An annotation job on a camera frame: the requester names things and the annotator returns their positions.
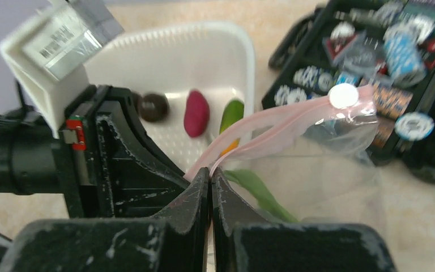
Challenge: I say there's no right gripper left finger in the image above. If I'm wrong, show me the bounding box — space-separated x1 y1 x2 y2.
0 168 210 271

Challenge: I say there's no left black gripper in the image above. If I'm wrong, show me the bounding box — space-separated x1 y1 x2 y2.
58 85 189 218

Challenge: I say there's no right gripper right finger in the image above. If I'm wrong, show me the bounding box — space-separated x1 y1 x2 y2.
210 170 396 271

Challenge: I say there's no green toy leaf vegetable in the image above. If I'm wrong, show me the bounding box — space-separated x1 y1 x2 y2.
224 169 298 223

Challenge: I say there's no clear zip top bag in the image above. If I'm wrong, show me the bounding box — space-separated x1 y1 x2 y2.
184 83 386 229

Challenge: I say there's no white plastic tub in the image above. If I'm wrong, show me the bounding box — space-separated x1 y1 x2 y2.
85 22 255 171

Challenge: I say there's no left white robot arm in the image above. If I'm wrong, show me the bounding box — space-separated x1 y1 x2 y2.
0 85 189 218

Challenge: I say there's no dark brown toy fruit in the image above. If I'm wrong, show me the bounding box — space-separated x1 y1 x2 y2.
137 93 169 122

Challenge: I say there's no red toy fruit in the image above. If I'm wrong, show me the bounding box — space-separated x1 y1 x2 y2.
184 89 210 138

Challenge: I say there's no green orange toy mango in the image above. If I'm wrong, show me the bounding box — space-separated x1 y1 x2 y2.
218 98 245 156

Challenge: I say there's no loose white poker chip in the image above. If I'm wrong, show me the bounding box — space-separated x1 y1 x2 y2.
394 112 435 142

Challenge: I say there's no black poker chip case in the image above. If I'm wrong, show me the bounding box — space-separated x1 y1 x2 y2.
261 1 435 184

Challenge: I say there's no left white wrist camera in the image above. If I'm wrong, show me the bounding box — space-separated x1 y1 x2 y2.
0 1 123 139

